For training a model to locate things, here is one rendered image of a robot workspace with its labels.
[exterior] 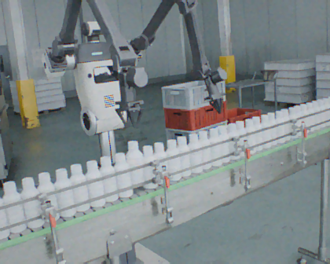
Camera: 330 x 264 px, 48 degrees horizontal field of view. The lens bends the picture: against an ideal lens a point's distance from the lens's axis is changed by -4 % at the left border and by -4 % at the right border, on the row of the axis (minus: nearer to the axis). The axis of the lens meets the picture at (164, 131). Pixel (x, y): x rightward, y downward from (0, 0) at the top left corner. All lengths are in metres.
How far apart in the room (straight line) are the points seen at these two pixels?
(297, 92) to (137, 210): 7.39
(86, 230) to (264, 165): 0.95
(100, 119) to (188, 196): 0.68
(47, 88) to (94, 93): 9.02
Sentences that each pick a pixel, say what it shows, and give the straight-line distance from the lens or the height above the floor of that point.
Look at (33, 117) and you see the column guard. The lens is 9.14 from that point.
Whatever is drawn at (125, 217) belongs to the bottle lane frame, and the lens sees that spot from 1.45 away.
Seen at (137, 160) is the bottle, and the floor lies 1.13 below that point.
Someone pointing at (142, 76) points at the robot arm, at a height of 1.45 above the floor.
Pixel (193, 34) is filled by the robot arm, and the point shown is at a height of 1.59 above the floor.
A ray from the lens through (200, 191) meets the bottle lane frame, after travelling 1.65.
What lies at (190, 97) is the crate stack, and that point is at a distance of 3.88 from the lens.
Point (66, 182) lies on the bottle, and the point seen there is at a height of 1.13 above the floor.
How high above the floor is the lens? 1.54
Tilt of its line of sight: 13 degrees down
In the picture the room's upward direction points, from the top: 5 degrees counter-clockwise
